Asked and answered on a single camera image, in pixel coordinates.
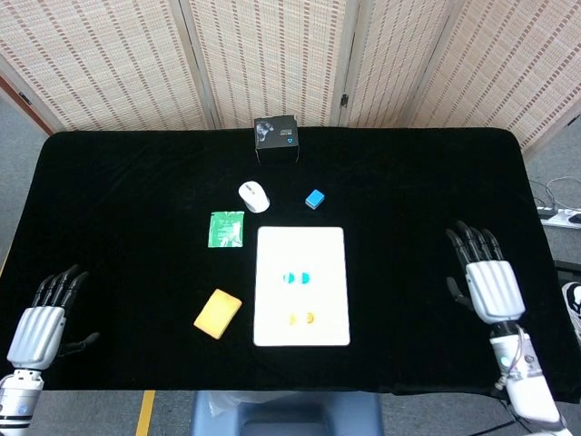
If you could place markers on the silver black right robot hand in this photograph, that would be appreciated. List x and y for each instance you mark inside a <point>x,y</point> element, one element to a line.
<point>492,290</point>

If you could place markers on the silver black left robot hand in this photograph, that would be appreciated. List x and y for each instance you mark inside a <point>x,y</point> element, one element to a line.
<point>36,336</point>

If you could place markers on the orange small piece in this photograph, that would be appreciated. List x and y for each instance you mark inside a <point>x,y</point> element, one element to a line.
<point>292,319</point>
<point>310,318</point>

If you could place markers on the cyan small piece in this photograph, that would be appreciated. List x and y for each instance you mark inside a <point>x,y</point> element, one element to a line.
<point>288,278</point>
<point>305,277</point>

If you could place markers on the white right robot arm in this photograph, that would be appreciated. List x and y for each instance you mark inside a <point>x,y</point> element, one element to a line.
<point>528,395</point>

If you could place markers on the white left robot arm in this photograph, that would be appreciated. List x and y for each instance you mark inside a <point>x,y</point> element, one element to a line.
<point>18,399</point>

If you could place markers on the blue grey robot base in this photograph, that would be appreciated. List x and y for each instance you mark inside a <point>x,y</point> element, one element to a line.
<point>286,413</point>

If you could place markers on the white black sneaker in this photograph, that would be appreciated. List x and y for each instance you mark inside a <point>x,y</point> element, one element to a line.
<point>573,309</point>

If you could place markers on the white power strip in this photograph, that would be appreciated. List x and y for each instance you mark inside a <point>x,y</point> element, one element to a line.
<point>560,218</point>

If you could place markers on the yellow sponge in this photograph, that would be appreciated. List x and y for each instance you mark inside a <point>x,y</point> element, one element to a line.
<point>218,313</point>

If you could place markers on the black tablecloth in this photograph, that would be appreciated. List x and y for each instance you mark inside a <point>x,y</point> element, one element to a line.
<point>136,181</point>

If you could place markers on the white magnetic board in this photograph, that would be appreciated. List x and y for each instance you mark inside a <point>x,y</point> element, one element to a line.
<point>302,254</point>

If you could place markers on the blue white eraser block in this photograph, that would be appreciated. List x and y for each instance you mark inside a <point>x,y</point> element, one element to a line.
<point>314,199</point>

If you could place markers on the green foil packet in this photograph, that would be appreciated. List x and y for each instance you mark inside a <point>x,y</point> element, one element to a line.
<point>226,229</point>

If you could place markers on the white computer mouse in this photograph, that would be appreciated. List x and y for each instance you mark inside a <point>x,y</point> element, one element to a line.
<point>254,196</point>

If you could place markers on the black cardboard box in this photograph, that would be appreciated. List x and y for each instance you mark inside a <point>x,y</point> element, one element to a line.
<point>277,141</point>

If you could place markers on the woven folding screen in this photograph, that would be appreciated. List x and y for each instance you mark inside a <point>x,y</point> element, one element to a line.
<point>113,54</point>

